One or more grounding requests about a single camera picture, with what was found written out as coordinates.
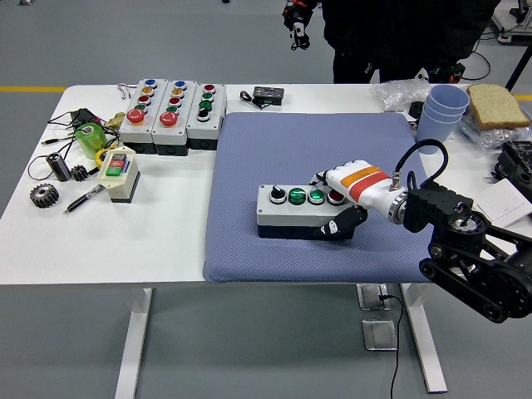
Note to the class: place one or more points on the black digital meter module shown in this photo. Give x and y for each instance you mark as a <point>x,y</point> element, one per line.
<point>269,93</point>

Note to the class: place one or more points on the silver floor socket box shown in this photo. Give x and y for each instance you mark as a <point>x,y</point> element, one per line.
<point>370,297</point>
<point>379,334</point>

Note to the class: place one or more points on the small black block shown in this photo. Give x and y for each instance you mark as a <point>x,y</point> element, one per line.
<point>415,109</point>

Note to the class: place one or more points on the grey four-control button box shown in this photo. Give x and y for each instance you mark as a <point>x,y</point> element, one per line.
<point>282,216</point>

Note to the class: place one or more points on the black machine part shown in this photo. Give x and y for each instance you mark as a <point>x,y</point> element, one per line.
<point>517,162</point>

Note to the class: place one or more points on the black cylindrical capacitor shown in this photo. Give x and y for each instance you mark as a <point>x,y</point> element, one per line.
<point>59,166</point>

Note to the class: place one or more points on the clear plastic bag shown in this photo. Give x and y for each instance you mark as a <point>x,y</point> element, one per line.
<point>494,138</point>

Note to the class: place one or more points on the brass fitting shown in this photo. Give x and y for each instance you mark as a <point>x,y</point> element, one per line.
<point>115,120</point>

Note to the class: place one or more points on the cream red-green switch box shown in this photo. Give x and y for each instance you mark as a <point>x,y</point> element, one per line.
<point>120,187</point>

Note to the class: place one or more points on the clear bubble wrap bag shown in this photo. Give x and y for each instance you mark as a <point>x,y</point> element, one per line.
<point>395,93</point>

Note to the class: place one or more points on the black circuit module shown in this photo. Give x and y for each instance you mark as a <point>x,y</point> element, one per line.
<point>83,114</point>

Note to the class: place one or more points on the white paper card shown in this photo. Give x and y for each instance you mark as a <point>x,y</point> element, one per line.
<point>507,201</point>

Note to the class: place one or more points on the black pen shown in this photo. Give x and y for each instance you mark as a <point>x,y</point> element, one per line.
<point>83,200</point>

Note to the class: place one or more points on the person's left hand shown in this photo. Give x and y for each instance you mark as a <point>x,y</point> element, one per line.
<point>446,72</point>

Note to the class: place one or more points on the slice of bread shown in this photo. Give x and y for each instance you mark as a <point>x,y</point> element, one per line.
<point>496,106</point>

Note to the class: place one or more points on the yellow tape roll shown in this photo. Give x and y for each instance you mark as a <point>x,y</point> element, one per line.
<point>99,158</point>

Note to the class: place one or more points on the grey box with black knob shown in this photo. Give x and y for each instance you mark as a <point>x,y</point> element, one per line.
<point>203,131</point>

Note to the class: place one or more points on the blue-grey quilted mat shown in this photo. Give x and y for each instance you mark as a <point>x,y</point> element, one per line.
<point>270,145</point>

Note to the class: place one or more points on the white table leg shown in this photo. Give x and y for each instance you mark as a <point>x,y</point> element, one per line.
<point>133,345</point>
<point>428,345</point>

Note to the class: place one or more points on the small black gear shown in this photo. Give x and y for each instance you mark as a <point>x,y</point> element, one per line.
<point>80,173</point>

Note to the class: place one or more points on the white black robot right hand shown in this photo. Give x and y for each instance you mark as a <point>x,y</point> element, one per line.
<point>361,180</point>

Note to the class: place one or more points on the grey five-button control box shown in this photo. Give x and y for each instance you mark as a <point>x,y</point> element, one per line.
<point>134,132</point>
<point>166,134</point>

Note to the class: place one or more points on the large grey metal gear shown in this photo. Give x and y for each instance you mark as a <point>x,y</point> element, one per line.
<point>45,196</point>

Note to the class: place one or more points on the green plastic cylinder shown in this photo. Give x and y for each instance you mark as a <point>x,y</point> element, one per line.
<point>92,141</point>

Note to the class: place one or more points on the person's right hand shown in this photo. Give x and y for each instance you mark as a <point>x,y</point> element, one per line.
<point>298,27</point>

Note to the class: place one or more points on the person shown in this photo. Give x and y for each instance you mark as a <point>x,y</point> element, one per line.
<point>395,33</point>

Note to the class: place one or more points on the metal frame equipment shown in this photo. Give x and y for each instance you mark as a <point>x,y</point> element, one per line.
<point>515,16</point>

